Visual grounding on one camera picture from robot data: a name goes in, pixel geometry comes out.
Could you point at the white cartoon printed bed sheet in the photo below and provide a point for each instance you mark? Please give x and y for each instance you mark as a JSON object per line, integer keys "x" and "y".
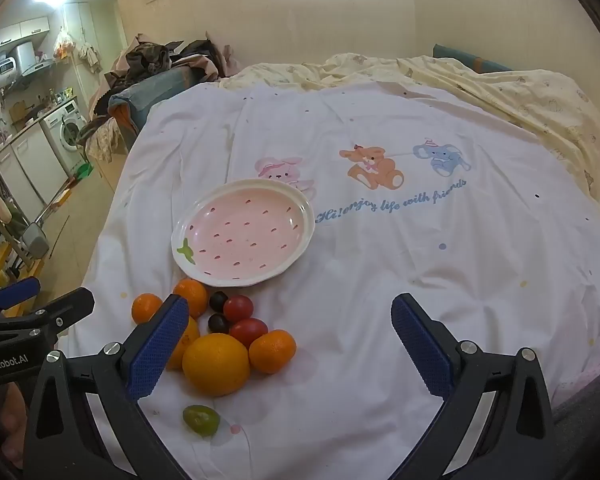
{"x": 380, "y": 285}

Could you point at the white base cabinet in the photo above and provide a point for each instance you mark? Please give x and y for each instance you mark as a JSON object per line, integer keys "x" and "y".
{"x": 27, "y": 165}

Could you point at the white washing machine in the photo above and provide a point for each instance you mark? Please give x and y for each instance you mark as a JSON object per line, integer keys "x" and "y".
{"x": 67, "y": 132}

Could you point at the green grape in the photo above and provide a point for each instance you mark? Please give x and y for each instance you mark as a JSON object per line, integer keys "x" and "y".
{"x": 200, "y": 420}

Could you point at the red cherry tomato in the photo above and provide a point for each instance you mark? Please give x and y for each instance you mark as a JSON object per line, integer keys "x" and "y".
{"x": 238, "y": 308}
{"x": 248, "y": 331}

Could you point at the pink strawberry pattern plate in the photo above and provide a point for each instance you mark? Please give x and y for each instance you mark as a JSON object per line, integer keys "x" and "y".
{"x": 245, "y": 232}

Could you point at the silver range hood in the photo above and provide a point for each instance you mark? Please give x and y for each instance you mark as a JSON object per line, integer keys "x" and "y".
{"x": 30, "y": 60}

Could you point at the person's left hand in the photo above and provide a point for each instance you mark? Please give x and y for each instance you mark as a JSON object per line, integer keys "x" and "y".
{"x": 12, "y": 410}

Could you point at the grey metal stand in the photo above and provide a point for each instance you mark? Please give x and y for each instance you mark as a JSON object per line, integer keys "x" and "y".
{"x": 35, "y": 240}

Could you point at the white wall cabinets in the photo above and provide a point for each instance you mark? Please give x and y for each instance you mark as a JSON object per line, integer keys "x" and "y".
{"x": 20, "y": 32}

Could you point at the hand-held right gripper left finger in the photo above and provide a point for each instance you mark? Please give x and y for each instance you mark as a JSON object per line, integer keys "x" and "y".
{"x": 157, "y": 347}

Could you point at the yellow bear print blanket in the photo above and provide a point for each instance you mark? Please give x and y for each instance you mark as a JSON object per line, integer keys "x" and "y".
{"x": 530, "y": 95}

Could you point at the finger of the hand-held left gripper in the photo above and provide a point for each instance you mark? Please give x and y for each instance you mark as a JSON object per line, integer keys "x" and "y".
{"x": 17, "y": 290}
{"x": 67, "y": 307}

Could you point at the blue folded quilt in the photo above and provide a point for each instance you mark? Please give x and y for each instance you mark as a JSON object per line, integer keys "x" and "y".
{"x": 150, "y": 87}

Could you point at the large orange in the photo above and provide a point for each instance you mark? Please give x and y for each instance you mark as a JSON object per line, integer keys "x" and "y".
{"x": 215, "y": 365}
{"x": 190, "y": 337}

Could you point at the blue pillow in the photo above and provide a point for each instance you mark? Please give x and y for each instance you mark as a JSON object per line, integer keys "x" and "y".
{"x": 480, "y": 63}

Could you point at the hanging plastic bag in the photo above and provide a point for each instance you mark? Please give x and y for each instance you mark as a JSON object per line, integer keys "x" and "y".
{"x": 64, "y": 45}

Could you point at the small mandarin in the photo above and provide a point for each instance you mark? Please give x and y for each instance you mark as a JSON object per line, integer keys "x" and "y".
{"x": 146, "y": 308}
{"x": 194, "y": 294}
{"x": 272, "y": 351}

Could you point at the hanging beige cloth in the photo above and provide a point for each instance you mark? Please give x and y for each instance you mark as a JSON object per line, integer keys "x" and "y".
{"x": 91, "y": 57}

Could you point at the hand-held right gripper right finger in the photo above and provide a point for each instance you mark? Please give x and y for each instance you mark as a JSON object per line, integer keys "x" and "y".
{"x": 422, "y": 347}

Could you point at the tall white cupboard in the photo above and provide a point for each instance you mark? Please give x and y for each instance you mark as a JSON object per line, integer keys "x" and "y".
{"x": 80, "y": 25}

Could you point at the green floor item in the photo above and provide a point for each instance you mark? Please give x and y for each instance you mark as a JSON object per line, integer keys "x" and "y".
{"x": 82, "y": 170}

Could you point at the dark clothes pile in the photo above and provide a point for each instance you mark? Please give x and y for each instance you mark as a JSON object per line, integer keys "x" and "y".
{"x": 152, "y": 57}

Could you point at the dark purple grape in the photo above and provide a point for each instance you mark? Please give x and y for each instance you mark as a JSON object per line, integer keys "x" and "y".
{"x": 218, "y": 301}
{"x": 218, "y": 323}

